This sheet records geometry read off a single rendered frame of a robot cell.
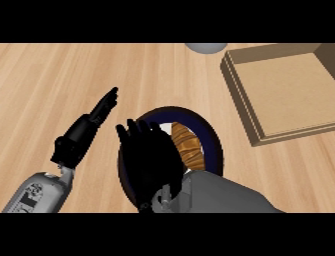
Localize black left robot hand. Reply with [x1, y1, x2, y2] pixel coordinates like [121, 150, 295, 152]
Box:
[49, 86, 120, 170]

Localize grey round object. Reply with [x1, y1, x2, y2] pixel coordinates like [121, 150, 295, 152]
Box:
[183, 43, 229, 55]

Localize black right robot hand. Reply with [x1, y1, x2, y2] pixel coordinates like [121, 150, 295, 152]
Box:
[114, 119, 186, 213]

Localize cardboard box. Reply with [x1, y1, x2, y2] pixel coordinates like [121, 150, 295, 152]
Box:
[219, 43, 335, 148]

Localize brown eggplant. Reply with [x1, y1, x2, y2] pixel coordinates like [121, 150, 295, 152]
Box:
[170, 121, 207, 172]

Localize dark blue plate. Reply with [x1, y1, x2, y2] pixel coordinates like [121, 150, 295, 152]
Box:
[117, 106, 224, 211]

